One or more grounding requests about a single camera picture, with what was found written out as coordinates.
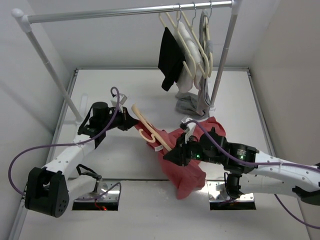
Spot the black hanging garment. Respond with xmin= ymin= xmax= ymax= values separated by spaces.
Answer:
xmin=157 ymin=27 xmax=186 ymax=92

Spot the red t shirt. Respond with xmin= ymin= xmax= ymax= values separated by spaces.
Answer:
xmin=134 ymin=117 xmax=226 ymax=200

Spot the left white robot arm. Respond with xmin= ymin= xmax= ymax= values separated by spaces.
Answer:
xmin=24 ymin=101 xmax=139 ymax=218

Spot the grey hanging garment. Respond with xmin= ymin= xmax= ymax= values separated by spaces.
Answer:
xmin=175 ymin=22 xmax=211 ymax=119

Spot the white metal clothes rack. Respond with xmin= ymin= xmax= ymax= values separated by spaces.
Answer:
xmin=11 ymin=0 xmax=242 ymax=123

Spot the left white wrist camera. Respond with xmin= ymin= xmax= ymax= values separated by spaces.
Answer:
xmin=111 ymin=93 xmax=128 ymax=107

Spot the white hanging garment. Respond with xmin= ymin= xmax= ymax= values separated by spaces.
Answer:
xmin=174 ymin=21 xmax=204 ymax=93

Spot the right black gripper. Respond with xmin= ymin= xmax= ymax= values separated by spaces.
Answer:
xmin=163 ymin=133 xmax=222 ymax=168

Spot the peach plastic hanger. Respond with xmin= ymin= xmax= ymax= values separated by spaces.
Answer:
xmin=131 ymin=104 xmax=173 ymax=152

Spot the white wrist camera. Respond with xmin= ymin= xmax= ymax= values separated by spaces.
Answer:
xmin=180 ymin=116 xmax=196 ymax=143
xmin=111 ymin=93 xmax=128 ymax=107

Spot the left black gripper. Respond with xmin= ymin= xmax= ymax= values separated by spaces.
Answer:
xmin=101 ymin=105 xmax=137 ymax=131

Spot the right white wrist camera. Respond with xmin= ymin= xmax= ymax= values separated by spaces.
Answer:
xmin=180 ymin=116 xmax=196 ymax=143

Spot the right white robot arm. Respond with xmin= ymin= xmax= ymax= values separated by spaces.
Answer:
xmin=163 ymin=129 xmax=320 ymax=206

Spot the cream hanger with grey garment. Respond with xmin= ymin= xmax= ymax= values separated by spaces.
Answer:
xmin=199 ymin=10 xmax=214 ymax=77

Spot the cream hanger with black garment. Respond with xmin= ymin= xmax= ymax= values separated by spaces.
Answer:
xmin=158 ymin=5 xmax=195 ymax=79

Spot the cream hanger with white garment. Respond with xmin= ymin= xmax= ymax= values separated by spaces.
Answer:
xmin=176 ymin=3 xmax=209 ymax=79

